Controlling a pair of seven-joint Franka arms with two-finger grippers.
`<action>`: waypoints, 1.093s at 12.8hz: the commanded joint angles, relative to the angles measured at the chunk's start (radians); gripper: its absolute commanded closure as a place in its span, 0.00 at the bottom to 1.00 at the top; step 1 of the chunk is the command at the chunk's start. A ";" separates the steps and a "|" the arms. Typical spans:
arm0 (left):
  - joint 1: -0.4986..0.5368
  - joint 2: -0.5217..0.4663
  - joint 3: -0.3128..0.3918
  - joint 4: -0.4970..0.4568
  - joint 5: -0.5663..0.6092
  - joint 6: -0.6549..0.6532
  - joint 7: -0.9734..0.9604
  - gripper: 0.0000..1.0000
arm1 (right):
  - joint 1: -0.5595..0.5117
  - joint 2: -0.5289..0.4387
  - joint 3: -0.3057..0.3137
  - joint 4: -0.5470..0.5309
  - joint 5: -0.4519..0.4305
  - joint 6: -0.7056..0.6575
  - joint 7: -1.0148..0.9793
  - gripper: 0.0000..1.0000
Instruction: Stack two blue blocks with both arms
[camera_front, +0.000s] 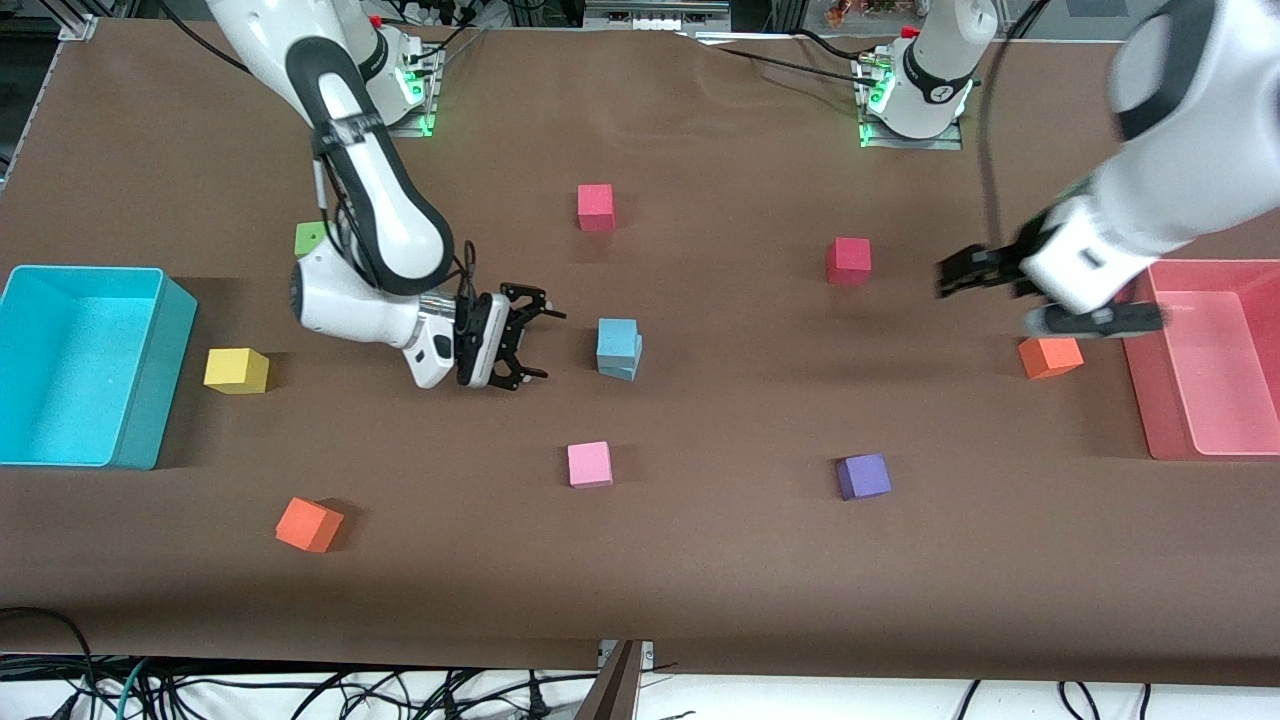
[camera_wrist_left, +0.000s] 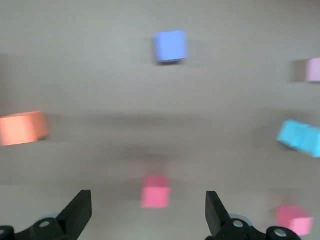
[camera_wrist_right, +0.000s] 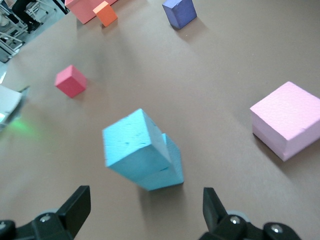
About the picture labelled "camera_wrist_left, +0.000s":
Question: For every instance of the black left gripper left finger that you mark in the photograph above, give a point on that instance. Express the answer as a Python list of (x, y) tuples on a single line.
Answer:
[(82, 207)]

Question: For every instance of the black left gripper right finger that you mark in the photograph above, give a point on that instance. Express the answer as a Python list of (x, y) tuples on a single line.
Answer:
[(215, 215)]

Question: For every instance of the light blue foam block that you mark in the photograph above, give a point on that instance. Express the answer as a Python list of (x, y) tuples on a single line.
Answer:
[(287, 133), (311, 143)]

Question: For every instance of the red foam block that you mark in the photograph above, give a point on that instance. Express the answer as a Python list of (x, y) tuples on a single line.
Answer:
[(155, 192), (295, 221)]

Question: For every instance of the orange foam block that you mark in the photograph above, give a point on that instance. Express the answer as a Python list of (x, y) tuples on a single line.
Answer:
[(23, 127)]

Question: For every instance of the brown table cover sheet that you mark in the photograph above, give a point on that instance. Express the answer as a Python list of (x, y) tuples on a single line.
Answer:
[(125, 95)]

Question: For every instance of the purple foam block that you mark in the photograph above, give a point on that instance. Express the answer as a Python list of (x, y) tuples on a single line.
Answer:
[(171, 46)]

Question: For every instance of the light pink foam block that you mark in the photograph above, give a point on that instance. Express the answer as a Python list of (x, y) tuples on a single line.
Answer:
[(313, 70)]

